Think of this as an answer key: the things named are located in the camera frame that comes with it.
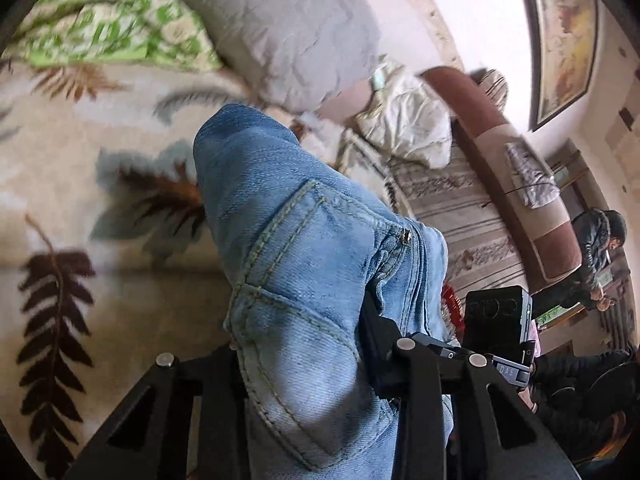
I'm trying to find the blue denim jeans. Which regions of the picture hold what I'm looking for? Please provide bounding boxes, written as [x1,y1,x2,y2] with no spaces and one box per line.
[193,104,449,479]

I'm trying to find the red round basket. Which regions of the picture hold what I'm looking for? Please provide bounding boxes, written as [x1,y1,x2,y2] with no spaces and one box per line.
[442,283,465,341]

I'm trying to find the striped floral mattress cover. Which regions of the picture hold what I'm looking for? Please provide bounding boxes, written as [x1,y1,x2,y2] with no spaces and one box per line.
[339,129,534,291]

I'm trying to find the seated person dark jacket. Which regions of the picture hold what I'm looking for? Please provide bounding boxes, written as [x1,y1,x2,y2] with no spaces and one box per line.
[532,208,627,318]

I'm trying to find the grey cloth on footboard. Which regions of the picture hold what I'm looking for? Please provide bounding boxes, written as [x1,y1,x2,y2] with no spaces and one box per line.
[504,140,560,209]

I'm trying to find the cream leaf pattern blanket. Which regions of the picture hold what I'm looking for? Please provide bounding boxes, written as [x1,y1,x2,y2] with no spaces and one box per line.
[0,56,352,480]

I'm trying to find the cream floral crumpled sheet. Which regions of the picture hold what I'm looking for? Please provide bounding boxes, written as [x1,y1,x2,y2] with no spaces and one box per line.
[356,55,452,169]

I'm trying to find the pink pillow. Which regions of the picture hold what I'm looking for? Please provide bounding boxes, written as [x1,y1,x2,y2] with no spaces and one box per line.
[316,79,373,126]

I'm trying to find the grey quilted pillow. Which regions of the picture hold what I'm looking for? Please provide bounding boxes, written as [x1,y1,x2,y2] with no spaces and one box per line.
[182,0,381,113]

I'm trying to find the green patterned cloth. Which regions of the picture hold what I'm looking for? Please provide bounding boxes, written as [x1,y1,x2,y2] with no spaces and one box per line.
[1,0,222,73]

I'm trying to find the framed wall picture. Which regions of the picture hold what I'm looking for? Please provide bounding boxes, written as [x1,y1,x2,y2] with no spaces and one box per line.
[524,0,599,131]

